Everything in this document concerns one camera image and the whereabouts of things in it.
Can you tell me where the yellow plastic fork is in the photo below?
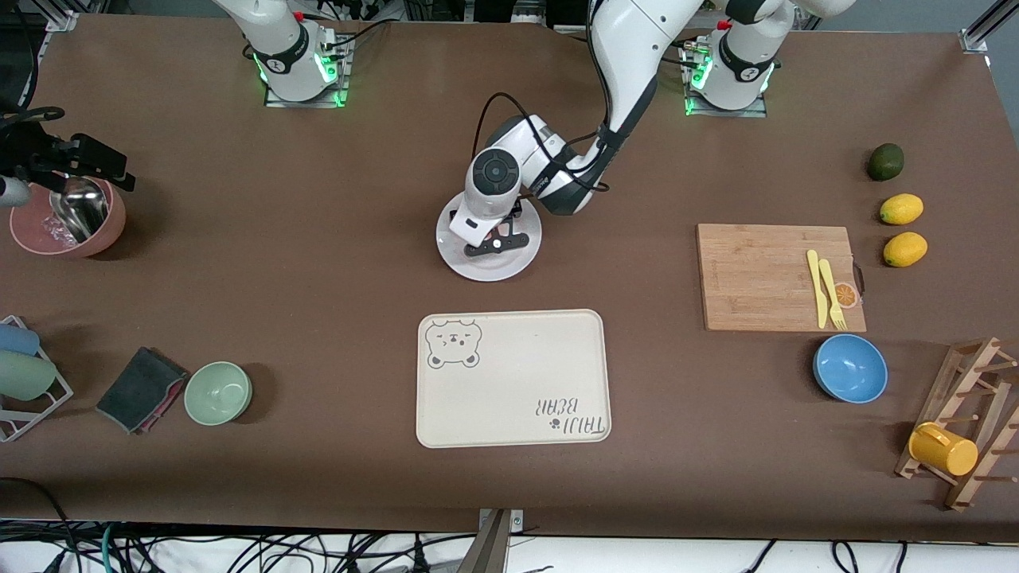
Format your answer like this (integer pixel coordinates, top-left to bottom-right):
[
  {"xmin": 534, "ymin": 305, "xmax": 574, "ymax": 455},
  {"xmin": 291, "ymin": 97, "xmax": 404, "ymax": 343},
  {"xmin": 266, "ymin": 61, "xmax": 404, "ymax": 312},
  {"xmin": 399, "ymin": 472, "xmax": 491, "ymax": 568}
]
[{"xmin": 818, "ymin": 259, "xmax": 849, "ymax": 331}]

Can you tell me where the white wire cup rack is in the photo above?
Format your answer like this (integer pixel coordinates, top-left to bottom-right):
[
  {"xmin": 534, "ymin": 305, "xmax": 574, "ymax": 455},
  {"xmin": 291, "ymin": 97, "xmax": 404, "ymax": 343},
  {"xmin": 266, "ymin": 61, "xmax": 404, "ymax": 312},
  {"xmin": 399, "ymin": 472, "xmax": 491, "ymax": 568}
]
[{"xmin": 0, "ymin": 315, "xmax": 74, "ymax": 443}]

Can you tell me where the dark green avocado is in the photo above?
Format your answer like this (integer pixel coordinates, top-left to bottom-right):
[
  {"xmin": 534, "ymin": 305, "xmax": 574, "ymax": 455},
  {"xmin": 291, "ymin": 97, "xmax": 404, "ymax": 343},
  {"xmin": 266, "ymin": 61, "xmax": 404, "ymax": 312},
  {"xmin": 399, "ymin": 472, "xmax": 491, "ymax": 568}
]
[{"xmin": 867, "ymin": 143, "xmax": 905, "ymax": 181}]

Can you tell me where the green plastic cup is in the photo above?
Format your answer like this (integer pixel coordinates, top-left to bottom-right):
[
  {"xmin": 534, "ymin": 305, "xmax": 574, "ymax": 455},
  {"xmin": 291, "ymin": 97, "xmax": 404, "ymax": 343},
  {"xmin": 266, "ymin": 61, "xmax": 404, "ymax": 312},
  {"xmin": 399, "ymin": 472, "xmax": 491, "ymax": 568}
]
[{"xmin": 0, "ymin": 350, "xmax": 58, "ymax": 401}]

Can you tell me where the bamboo cutting board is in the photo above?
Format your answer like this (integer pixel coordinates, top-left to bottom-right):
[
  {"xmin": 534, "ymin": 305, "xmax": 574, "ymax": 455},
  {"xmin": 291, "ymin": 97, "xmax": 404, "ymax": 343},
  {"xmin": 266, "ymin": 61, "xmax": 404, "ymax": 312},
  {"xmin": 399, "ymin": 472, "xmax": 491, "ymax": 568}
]
[{"xmin": 697, "ymin": 224, "xmax": 868, "ymax": 333}]

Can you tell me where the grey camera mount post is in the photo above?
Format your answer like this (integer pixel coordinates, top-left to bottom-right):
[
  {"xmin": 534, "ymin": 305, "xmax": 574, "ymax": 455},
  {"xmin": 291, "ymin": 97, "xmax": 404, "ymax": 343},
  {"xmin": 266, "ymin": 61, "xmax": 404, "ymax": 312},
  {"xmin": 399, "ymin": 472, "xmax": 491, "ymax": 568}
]
[{"xmin": 456, "ymin": 508, "xmax": 525, "ymax": 573}]

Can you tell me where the blue plastic bowl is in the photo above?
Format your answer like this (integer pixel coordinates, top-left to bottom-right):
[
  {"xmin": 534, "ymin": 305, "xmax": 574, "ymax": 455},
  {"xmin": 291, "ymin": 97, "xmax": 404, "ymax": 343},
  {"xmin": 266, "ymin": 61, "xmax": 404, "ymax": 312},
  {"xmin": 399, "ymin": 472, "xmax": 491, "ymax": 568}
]
[{"xmin": 813, "ymin": 333, "xmax": 888, "ymax": 404}]

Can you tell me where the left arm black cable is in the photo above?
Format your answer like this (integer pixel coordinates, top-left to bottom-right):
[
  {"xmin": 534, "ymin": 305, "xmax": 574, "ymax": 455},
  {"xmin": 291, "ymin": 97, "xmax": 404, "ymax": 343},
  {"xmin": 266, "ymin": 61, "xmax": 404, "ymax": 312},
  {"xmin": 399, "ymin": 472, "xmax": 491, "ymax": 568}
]
[{"xmin": 475, "ymin": 93, "xmax": 614, "ymax": 192}]

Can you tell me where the wooden peg drying rack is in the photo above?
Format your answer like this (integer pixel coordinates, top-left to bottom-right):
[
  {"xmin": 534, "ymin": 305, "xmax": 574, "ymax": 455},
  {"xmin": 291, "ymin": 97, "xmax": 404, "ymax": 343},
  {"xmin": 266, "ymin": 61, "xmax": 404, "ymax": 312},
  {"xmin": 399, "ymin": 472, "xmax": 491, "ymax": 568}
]
[{"xmin": 894, "ymin": 337, "xmax": 1019, "ymax": 512}]

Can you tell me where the yellow plastic knife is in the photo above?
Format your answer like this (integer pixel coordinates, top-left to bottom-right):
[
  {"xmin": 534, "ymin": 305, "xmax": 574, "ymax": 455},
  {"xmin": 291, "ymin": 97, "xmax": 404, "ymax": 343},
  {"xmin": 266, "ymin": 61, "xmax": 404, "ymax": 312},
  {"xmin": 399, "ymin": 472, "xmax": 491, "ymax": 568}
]
[{"xmin": 806, "ymin": 249, "xmax": 830, "ymax": 329}]

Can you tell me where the green plastic bowl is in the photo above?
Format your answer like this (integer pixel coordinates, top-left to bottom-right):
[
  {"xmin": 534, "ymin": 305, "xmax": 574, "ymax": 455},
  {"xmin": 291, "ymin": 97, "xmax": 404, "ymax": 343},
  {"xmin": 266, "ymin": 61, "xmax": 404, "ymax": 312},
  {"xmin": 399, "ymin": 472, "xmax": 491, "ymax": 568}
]
[{"xmin": 184, "ymin": 361, "xmax": 253, "ymax": 427}]

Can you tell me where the pink bowl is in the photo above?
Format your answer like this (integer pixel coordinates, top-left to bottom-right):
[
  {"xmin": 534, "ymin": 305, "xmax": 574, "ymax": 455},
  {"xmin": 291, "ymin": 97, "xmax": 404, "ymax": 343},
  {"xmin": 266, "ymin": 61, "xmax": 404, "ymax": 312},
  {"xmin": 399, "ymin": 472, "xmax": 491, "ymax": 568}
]
[{"xmin": 10, "ymin": 171, "xmax": 127, "ymax": 258}]

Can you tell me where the blue plastic cup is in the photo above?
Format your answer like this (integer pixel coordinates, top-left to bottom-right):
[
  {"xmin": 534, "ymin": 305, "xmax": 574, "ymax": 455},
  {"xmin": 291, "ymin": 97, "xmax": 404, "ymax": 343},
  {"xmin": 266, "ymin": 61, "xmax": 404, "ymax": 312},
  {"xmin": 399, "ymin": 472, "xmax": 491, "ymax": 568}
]
[{"xmin": 0, "ymin": 323, "xmax": 41, "ymax": 357}]

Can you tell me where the yellow lemon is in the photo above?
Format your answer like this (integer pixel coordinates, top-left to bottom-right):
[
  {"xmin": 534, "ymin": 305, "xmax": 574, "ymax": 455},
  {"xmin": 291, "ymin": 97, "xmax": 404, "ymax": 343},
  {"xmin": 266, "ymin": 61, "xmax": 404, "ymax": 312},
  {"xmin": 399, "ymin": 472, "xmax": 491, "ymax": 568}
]
[
  {"xmin": 880, "ymin": 193, "xmax": 924, "ymax": 225},
  {"xmin": 883, "ymin": 232, "xmax": 928, "ymax": 268}
]

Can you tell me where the cream tray with bear print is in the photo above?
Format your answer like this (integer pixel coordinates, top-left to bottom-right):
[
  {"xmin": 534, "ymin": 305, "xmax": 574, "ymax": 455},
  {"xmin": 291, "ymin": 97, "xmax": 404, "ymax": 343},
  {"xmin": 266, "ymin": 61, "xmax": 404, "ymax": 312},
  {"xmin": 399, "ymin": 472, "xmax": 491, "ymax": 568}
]
[{"xmin": 416, "ymin": 309, "xmax": 612, "ymax": 449}]

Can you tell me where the aluminium corner profile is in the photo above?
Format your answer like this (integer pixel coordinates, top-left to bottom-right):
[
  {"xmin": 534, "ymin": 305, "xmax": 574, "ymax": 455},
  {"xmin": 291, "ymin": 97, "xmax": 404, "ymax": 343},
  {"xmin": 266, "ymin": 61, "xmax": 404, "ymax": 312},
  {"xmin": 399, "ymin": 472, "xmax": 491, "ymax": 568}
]
[{"xmin": 959, "ymin": 0, "xmax": 1019, "ymax": 55}]

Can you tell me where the white round plate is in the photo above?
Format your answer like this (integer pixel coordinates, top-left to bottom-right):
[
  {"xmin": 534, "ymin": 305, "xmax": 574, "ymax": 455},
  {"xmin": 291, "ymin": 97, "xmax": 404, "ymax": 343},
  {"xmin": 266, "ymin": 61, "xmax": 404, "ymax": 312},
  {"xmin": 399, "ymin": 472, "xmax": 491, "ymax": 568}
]
[{"xmin": 435, "ymin": 191, "xmax": 543, "ymax": 283}]

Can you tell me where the metal scoop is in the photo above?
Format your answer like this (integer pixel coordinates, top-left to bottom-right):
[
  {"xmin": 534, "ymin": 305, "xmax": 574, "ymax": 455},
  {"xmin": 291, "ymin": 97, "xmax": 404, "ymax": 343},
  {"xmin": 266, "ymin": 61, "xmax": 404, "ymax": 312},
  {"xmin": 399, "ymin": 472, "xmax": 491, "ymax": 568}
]
[{"xmin": 49, "ymin": 177, "xmax": 110, "ymax": 244}]

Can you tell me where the yellow plastic mug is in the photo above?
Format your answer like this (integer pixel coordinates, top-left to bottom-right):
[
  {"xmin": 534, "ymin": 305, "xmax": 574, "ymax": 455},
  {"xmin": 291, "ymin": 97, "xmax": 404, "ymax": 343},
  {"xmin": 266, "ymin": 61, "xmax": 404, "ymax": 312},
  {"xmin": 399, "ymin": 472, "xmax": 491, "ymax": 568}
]
[{"xmin": 908, "ymin": 422, "xmax": 979, "ymax": 477}]

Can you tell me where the dark folded cloth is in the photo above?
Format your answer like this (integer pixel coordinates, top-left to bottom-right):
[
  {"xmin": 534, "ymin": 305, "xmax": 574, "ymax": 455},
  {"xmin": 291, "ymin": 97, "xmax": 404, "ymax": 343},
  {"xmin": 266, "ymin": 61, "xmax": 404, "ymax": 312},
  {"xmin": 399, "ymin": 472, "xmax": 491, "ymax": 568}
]
[{"xmin": 96, "ymin": 347, "xmax": 189, "ymax": 435}]

